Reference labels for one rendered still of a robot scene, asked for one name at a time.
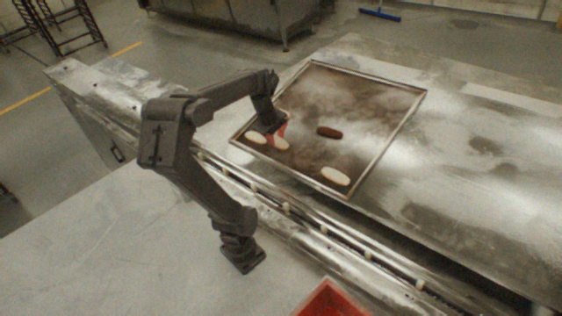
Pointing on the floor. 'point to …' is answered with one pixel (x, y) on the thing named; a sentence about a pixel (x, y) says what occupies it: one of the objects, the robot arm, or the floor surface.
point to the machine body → (116, 68)
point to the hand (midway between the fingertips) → (276, 140)
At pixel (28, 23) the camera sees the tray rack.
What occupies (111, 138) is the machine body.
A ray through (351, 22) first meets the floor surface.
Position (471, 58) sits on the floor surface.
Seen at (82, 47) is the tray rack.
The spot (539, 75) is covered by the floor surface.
